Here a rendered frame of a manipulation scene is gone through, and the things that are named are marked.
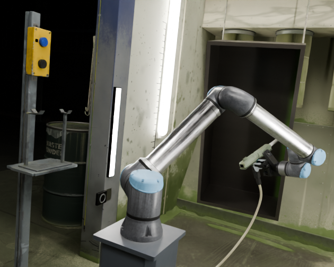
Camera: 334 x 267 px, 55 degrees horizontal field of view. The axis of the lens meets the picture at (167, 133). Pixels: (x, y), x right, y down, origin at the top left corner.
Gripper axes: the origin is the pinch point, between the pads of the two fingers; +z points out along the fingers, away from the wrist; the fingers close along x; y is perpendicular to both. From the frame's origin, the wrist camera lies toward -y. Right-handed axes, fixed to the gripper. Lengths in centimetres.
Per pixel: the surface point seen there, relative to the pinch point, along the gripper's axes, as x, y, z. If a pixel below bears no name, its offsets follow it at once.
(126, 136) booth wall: -38, -33, 78
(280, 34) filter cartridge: 140, -61, 44
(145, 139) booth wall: -15, -20, 90
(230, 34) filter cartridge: 122, -75, 87
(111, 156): -60, -28, 70
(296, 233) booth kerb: 60, 106, 21
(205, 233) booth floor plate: 2, 82, 74
